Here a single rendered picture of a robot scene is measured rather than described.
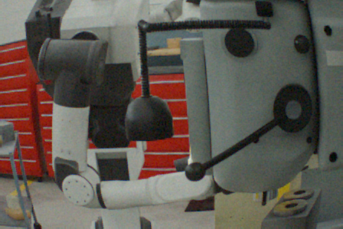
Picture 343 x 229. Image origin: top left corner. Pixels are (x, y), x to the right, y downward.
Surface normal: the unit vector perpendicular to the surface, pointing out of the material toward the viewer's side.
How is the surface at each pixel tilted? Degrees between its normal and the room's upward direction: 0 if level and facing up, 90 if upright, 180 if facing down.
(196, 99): 90
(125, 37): 113
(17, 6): 90
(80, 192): 91
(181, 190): 71
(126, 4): 59
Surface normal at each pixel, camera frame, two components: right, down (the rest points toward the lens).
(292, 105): -0.18, 0.15
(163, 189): -0.14, -0.18
